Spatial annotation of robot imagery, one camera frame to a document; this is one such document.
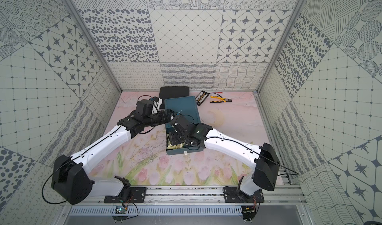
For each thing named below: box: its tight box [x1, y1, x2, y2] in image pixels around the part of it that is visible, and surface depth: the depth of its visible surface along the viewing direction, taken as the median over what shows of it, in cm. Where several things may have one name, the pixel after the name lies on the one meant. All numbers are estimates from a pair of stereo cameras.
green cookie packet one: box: [167, 142, 185, 150], surface depth 74 cm
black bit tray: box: [194, 90, 210, 107], surface depth 120 cm
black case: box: [158, 86, 190, 110], surface depth 118 cm
